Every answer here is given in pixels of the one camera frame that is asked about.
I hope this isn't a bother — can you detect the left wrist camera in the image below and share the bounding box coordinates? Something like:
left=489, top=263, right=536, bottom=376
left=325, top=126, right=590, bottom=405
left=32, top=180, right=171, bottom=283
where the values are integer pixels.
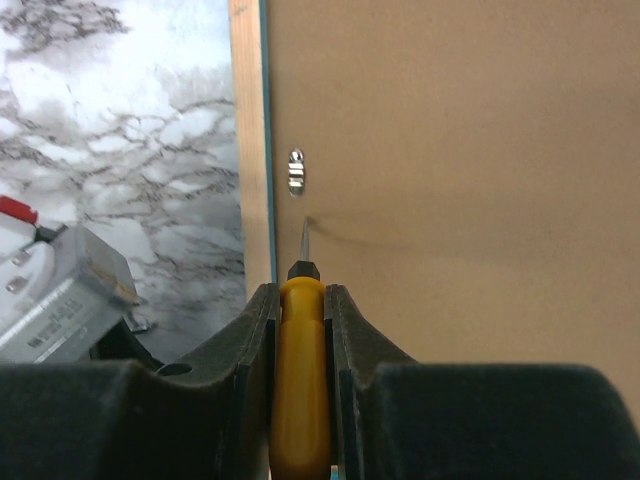
left=1, top=196, right=158, bottom=368

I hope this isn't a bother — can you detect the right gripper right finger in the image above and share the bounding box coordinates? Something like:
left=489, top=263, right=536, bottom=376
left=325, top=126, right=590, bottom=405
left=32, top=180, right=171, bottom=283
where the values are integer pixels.
left=325, top=285, right=639, bottom=479

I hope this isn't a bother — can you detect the blue picture frame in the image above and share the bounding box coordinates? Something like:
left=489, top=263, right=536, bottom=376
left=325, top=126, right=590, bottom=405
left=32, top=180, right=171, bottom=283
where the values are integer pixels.
left=229, top=1, right=639, bottom=411

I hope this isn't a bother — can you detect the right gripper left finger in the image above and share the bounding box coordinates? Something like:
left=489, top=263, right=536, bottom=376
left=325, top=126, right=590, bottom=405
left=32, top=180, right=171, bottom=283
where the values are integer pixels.
left=1, top=284, right=279, bottom=479

